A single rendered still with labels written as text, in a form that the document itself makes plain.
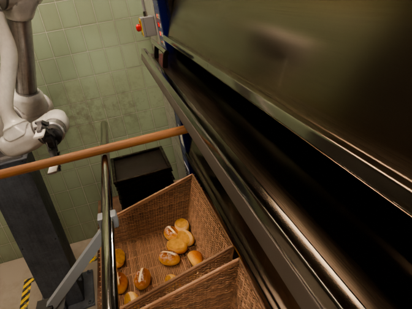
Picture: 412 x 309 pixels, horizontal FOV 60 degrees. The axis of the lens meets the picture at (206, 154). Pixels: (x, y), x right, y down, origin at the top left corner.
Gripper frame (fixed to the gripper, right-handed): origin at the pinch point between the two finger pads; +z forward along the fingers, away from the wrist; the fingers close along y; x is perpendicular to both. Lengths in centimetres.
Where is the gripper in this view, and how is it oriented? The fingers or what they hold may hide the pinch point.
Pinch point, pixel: (45, 154)
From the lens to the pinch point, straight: 131.4
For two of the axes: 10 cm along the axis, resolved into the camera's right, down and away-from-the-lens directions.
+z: 2.7, 4.0, -8.8
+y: 1.4, 8.8, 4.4
